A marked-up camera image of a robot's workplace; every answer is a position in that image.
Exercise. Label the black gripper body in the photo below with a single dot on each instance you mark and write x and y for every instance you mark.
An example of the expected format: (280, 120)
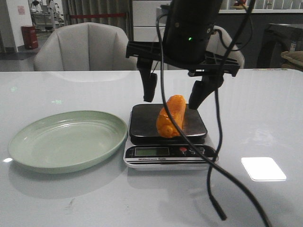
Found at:
(153, 50)

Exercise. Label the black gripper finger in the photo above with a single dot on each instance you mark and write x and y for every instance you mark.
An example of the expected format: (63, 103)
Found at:
(202, 89)
(149, 79)

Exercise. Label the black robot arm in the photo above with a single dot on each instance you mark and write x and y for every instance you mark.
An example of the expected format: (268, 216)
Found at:
(194, 11)

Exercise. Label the right grey upholstered chair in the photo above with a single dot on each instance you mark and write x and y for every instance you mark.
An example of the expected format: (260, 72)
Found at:
(233, 45)

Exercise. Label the grey upholstered chair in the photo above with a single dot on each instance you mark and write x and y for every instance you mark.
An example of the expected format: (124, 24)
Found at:
(85, 47)
(233, 45)

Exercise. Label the white drawer cabinet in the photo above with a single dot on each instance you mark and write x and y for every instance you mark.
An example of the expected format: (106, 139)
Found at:
(145, 13)

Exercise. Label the dark grey counter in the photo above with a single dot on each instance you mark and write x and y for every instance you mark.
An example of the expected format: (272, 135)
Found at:
(251, 40)

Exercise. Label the fruit bowl on counter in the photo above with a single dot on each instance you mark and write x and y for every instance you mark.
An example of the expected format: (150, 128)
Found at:
(240, 4)

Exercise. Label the left grey upholstered chair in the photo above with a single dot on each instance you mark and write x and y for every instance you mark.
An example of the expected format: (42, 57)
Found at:
(85, 47)

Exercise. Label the black silver kitchen scale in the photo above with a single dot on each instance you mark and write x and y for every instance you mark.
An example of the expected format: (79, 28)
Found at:
(146, 150)

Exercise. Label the dark appliance at right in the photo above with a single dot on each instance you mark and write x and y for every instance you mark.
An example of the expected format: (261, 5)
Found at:
(278, 38)

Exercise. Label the pale green round plate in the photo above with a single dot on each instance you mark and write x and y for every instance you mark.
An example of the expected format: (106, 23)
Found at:
(68, 142)

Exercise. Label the red bin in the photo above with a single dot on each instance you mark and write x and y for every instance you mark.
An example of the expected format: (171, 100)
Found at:
(29, 37)

